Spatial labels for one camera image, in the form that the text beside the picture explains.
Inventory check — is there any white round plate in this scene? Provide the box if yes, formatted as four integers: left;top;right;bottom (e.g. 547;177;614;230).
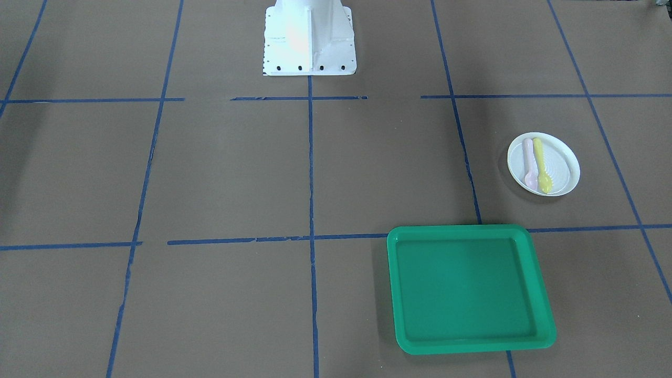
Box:
507;132;581;197

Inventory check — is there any green plastic tray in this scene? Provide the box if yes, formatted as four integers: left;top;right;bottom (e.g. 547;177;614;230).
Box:
386;224;557;355

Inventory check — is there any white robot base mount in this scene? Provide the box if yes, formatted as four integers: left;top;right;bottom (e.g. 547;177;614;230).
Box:
262;1;358;76

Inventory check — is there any pink plastic spoon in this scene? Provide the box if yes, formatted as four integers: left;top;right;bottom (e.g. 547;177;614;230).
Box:
522;138;538;191

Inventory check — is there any yellow plastic spoon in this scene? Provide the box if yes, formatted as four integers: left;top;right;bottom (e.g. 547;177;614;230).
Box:
532;138;553;194

